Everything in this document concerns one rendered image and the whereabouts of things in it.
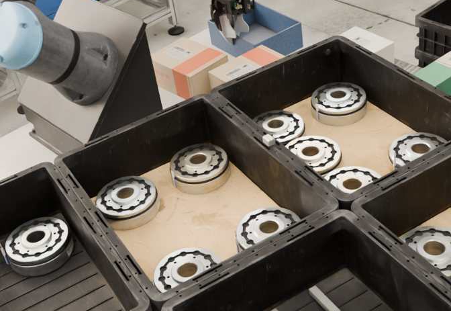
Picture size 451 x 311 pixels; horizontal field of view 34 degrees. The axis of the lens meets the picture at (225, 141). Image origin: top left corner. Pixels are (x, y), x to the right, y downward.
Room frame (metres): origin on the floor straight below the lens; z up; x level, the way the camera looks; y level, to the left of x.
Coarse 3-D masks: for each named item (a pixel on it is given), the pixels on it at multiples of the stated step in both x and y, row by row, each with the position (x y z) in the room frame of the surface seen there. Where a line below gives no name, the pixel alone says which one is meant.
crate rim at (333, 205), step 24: (144, 120) 1.07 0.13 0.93; (240, 120) 1.02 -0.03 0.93; (96, 144) 1.03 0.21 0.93; (264, 144) 0.95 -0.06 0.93; (288, 168) 0.88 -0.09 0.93; (312, 192) 0.82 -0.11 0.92; (96, 216) 0.84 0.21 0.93; (312, 216) 0.76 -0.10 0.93; (120, 240) 0.78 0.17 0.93; (264, 240) 0.73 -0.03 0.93; (144, 288) 0.68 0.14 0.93
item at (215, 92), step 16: (304, 48) 1.23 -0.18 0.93; (352, 48) 1.20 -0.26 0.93; (272, 64) 1.19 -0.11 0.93; (384, 64) 1.12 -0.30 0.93; (240, 80) 1.15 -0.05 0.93; (416, 80) 1.05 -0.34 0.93; (448, 96) 0.99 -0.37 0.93; (240, 112) 1.05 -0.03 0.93; (256, 128) 0.99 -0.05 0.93; (448, 144) 0.87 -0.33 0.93; (416, 160) 0.84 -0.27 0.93; (320, 176) 0.84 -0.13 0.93; (384, 176) 0.82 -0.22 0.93; (336, 192) 0.80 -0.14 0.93; (352, 192) 0.80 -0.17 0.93; (368, 192) 0.79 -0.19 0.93
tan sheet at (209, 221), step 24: (168, 168) 1.06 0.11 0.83; (168, 192) 0.99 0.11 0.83; (216, 192) 0.97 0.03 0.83; (240, 192) 0.96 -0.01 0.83; (168, 216) 0.93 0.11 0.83; (192, 216) 0.92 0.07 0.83; (216, 216) 0.91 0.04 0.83; (240, 216) 0.90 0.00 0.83; (144, 240) 0.88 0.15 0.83; (168, 240) 0.87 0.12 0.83; (192, 240) 0.86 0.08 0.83; (216, 240) 0.85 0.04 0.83; (144, 264) 0.83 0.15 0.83
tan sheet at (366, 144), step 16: (304, 112) 1.16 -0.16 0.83; (368, 112) 1.12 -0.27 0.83; (384, 112) 1.12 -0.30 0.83; (320, 128) 1.10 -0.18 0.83; (336, 128) 1.09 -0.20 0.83; (352, 128) 1.08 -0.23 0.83; (368, 128) 1.07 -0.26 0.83; (384, 128) 1.07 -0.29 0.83; (400, 128) 1.06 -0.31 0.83; (352, 144) 1.04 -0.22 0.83; (368, 144) 1.03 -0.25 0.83; (384, 144) 1.02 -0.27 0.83; (352, 160) 0.99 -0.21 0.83; (368, 160) 0.99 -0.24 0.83; (384, 160) 0.98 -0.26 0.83
